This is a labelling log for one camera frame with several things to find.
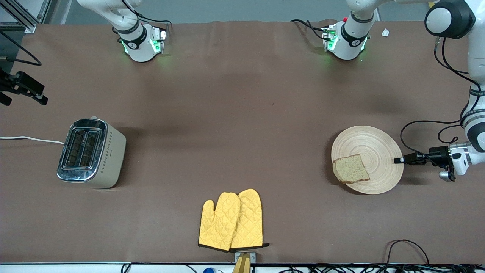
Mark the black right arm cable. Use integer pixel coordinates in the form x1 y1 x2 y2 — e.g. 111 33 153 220
0 30 42 66

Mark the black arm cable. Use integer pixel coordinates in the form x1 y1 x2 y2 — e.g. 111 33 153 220
0 30 42 66
400 36 479 167

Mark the round pale wooden plate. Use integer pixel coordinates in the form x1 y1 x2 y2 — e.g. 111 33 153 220
331 126 404 195

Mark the black left base cable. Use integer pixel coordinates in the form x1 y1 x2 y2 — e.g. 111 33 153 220
291 19 327 41

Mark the brown bread slice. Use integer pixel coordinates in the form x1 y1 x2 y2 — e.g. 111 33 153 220
332 154 370 184

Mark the black cable bundle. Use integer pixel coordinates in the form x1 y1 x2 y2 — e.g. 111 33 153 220
265 264 485 273

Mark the black looped table cable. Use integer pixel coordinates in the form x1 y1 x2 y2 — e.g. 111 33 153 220
385 239 430 266

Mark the aluminium frame profile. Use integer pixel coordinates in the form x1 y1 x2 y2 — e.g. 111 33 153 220
0 0 52 34

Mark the cream and chrome toaster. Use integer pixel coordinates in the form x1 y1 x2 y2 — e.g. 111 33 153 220
57 116 127 189

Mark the small metal bracket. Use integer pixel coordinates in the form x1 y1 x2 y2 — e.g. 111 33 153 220
235 251 257 264

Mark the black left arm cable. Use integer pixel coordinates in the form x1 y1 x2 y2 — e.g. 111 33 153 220
400 36 479 167

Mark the yellow quilted oven mitt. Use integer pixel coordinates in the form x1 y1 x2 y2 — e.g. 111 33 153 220
230 188 270 249
198 192 241 252

